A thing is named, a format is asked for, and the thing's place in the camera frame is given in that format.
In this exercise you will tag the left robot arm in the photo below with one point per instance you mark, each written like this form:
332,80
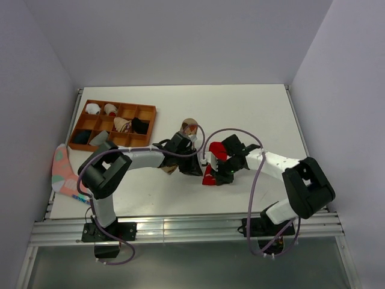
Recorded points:
102,172

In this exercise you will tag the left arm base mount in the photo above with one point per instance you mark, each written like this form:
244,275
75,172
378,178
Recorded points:
108,241

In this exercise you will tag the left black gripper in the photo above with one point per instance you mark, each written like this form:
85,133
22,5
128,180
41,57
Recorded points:
193,168

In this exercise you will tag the orange compartment tray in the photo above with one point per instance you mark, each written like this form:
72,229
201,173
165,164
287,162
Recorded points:
102,122

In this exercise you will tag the beige red rolled sock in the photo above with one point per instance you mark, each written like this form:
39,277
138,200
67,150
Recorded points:
110,109

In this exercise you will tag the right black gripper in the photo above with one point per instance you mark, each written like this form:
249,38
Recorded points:
221,177

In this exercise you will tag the white rolled sock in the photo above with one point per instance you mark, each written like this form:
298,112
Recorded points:
92,108

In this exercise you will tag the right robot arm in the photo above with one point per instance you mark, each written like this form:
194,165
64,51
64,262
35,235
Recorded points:
307,188

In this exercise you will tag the pink patterned sock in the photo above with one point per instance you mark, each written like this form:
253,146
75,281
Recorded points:
63,179

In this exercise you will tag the black rolled sock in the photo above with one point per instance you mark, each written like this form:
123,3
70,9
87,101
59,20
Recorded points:
139,127

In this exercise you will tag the dark teal rolled sock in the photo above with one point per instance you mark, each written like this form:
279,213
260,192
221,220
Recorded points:
81,137

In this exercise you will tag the aluminium frame rail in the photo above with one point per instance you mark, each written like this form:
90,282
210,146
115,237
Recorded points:
179,229

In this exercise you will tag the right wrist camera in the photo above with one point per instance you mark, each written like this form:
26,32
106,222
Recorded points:
210,159

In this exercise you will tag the brown argyle sock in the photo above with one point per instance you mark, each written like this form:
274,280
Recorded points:
189,127

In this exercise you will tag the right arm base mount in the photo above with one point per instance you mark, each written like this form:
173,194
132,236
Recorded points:
262,227

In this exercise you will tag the grey rolled sock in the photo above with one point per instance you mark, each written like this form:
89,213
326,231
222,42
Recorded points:
99,139

